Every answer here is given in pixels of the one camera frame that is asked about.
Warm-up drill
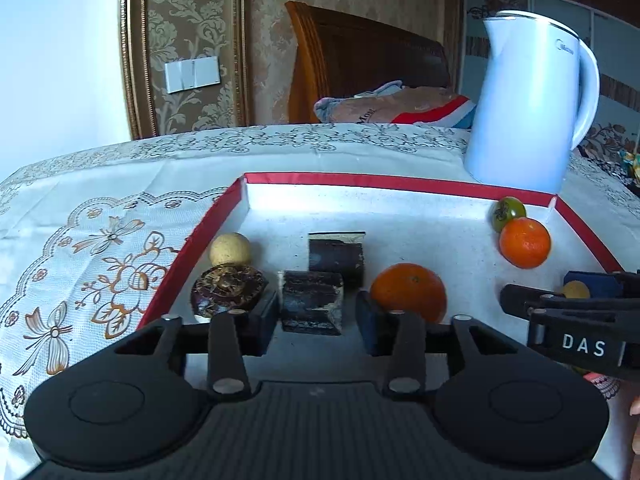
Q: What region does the tan round pastry ball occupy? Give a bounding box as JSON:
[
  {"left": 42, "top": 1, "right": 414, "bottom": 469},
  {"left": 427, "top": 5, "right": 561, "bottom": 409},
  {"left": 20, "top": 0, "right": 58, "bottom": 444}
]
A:
[{"left": 209, "top": 232, "right": 252, "bottom": 268}]

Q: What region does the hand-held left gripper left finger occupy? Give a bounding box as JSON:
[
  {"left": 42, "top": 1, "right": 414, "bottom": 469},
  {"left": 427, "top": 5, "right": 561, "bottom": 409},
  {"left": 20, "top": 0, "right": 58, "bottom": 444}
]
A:
[{"left": 112, "top": 290, "right": 281, "bottom": 402}]

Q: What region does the chocolate cake slice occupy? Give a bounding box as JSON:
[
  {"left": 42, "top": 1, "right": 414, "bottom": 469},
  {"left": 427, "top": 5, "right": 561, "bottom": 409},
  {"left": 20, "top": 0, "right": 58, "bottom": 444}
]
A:
[{"left": 277, "top": 270, "right": 347, "bottom": 336}]

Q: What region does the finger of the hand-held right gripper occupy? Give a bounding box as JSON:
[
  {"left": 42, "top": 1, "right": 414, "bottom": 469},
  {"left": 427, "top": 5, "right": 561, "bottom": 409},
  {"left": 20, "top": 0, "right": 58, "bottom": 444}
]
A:
[
  {"left": 563, "top": 269, "right": 640, "bottom": 301},
  {"left": 500, "top": 283, "right": 640, "bottom": 323}
]

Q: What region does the golden kiwi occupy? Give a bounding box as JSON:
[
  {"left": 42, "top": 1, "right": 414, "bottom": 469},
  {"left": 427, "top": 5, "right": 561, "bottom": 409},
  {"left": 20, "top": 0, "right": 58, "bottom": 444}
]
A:
[{"left": 562, "top": 280, "right": 592, "bottom": 301}]

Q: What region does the floral lace tablecloth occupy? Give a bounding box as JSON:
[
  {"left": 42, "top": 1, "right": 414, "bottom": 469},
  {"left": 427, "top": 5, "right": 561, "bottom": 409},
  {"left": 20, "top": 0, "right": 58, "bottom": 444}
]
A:
[{"left": 0, "top": 124, "right": 640, "bottom": 480}]

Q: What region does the white electric kettle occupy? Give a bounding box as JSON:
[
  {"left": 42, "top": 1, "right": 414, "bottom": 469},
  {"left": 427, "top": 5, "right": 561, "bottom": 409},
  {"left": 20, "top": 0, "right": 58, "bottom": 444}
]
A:
[{"left": 464, "top": 10, "right": 601, "bottom": 195}]

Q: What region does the red cardboard box tray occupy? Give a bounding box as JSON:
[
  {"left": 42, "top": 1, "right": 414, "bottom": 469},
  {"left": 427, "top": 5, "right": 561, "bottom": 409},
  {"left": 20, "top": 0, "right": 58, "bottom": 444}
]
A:
[{"left": 135, "top": 172, "right": 626, "bottom": 356}]

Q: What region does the red striped cloth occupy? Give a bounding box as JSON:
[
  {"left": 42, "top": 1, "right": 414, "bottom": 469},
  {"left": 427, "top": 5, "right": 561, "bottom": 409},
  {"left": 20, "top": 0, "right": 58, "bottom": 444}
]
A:
[{"left": 390, "top": 94, "right": 473, "bottom": 130}]

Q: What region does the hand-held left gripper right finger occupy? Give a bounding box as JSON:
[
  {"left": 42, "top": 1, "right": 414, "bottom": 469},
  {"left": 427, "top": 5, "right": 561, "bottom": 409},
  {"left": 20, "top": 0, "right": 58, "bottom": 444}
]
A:
[{"left": 355, "top": 292, "right": 528, "bottom": 401}]

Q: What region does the white wall light switch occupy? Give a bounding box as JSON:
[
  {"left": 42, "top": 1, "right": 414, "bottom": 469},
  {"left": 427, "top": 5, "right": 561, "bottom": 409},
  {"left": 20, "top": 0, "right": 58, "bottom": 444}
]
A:
[{"left": 165, "top": 57, "right": 221, "bottom": 94}]

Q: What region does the person's right hand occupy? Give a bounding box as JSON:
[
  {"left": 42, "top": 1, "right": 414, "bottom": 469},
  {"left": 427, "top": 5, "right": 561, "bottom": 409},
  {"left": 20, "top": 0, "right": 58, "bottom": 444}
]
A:
[{"left": 627, "top": 392, "right": 640, "bottom": 463}]

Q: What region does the wooden bed headboard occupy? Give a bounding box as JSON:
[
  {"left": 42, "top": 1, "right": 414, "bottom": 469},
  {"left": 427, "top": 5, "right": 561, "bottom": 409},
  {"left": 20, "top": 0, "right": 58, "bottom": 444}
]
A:
[{"left": 285, "top": 1, "right": 451, "bottom": 123}]

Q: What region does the round dark cake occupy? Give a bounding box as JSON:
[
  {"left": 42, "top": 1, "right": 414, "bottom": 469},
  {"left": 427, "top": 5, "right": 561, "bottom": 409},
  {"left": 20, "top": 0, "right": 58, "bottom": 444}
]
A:
[{"left": 190, "top": 266, "right": 271, "bottom": 323}]

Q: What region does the small orange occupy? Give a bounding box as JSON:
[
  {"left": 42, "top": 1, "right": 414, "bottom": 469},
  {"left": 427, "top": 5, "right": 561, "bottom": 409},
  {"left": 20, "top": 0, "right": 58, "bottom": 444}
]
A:
[{"left": 499, "top": 217, "right": 552, "bottom": 269}]

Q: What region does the wardrobe with patterned doors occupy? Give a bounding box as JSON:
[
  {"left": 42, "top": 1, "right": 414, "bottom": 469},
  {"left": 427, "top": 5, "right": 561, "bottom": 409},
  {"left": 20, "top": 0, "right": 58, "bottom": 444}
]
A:
[{"left": 457, "top": 0, "right": 640, "bottom": 156}]

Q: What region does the floral bedsheet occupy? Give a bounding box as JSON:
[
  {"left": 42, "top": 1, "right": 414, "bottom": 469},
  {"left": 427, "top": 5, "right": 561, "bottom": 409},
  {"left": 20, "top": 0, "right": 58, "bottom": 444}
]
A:
[{"left": 570, "top": 122, "right": 640, "bottom": 201}]

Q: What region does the gold wall trim frame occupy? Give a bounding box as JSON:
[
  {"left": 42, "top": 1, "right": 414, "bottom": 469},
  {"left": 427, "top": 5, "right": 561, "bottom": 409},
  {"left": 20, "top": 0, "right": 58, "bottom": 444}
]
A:
[{"left": 118, "top": 0, "right": 251, "bottom": 141}]

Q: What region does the large orange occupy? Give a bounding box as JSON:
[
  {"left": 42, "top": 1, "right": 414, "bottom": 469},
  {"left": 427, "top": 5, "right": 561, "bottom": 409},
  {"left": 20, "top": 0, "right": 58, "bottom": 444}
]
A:
[{"left": 370, "top": 263, "right": 447, "bottom": 324}]

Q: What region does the folded cloth bundle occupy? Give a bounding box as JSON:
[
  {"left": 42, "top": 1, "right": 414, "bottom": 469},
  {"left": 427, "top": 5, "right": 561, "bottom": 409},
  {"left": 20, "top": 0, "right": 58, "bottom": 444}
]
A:
[{"left": 314, "top": 80, "right": 473, "bottom": 128}]

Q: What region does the rectangular chocolate cake piece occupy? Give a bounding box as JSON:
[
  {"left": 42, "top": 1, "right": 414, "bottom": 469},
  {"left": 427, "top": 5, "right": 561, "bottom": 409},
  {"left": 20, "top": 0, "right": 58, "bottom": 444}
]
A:
[{"left": 307, "top": 231, "right": 367, "bottom": 288}]

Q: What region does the green tomato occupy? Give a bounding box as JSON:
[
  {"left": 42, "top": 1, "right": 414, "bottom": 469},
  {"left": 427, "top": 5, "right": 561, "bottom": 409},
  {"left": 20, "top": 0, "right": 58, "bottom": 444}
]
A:
[{"left": 491, "top": 196, "right": 527, "bottom": 233}]

